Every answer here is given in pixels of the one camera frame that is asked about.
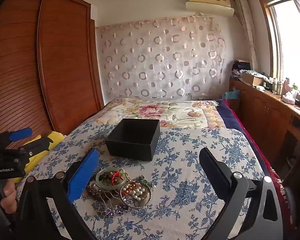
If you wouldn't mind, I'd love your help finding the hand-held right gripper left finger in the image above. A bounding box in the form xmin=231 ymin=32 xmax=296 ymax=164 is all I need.
xmin=14 ymin=148 xmax=100 ymax=240

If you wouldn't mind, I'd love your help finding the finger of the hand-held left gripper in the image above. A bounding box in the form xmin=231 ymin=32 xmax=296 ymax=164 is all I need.
xmin=15 ymin=137 xmax=54 ymax=161
xmin=0 ymin=127 xmax=33 ymax=150

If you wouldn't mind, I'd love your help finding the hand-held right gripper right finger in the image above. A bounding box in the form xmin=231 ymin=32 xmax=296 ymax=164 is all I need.
xmin=199 ymin=147 xmax=284 ymax=240

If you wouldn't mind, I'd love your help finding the brown bead bracelet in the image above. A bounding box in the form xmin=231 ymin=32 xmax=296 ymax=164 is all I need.
xmin=86 ymin=182 xmax=120 ymax=202

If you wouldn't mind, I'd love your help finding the green jade bangle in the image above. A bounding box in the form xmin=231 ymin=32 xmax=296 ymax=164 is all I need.
xmin=96 ymin=169 xmax=127 ymax=187

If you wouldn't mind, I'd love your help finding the red cord bracelet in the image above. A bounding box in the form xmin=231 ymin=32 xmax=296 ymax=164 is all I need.
xmin=107 ymin=170 xmax=123 ymax=183

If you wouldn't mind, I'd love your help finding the silver hair comb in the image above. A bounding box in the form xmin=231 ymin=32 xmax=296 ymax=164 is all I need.
xmin=101 ymin=192 xmax=121 ymax=205

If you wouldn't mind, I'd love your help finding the purple flower hair clip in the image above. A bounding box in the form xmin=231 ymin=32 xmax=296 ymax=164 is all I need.
xmin=101 ymin=204 xmax=130 ymax=217

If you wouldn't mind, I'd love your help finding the white pearl necklace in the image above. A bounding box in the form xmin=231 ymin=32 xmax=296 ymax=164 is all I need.
xmin=121 ymin=182 xmax=147 ymax=198

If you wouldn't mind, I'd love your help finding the black square box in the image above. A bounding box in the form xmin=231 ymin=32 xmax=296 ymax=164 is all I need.
xmin=105 ymin=118 xmax=161 ymax=162

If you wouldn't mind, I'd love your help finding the silver metal bangle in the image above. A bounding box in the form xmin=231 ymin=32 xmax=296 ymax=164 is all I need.
xmin=120 ymin=182 xmax=154 ymax=208

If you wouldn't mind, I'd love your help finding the person's left hand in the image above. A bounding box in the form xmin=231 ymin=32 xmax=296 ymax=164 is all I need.
xmin=0 ymin=179 xmax=17 ymax=212

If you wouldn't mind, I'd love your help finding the blue floral blanket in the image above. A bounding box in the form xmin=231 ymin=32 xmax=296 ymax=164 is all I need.
xmin=15 ymin=122 xmax=268 ymax=240

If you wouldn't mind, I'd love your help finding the navy and red blanket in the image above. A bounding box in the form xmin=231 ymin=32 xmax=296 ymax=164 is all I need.
xmin=216 ymin=99 xmax=290 ymax=205

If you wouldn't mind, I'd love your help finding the wooden side cabinet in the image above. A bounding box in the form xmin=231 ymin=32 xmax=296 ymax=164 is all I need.
xmin=229 ymin=76 xmax=300 ymax=170

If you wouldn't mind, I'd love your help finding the teal plastic bag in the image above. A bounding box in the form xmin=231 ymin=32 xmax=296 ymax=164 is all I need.
xmin=224 ymin=87 xmax=241 ymax=100

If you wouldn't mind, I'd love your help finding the brown wooden wardrobe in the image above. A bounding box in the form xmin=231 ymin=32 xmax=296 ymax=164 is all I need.
xmin=0 ymin=0 xmax=105 ymax=150

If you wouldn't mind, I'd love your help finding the cardboard box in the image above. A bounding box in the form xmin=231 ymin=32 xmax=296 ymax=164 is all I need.
xmin=241 ymin=70 xmax=264 ymax=87

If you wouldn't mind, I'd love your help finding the white tissue box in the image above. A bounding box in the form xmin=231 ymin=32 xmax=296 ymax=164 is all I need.
xmin=281 ymin=92 xmax=296 ymax=104

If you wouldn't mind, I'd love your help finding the pile of dark clothes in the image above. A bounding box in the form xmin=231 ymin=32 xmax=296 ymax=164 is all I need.
xmin=231 ymin=60 xmax=252 ymax=78

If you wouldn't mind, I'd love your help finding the pink bottle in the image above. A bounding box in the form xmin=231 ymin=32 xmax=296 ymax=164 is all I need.
xmin=284 ymin=77 xmax=293 ymax=95

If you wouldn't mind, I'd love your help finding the circle patterned curtain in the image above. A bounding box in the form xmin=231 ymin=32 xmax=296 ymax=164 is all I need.
xmin=95 ymin=15 xmax=228 ymax=100

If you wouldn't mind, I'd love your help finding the white window curtain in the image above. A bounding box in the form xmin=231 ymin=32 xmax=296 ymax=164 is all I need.
xmin=234 ymin=0 xmax=259 ymax=70

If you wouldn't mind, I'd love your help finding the wooden framed window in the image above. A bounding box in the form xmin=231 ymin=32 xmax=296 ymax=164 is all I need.
xmin=255 ymin=0 xmax=300 ymax=93

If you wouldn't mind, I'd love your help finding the white air conditioner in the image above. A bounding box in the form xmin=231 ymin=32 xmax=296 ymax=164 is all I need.
xmin=185 ymin=0 xmax=235 ymax=17

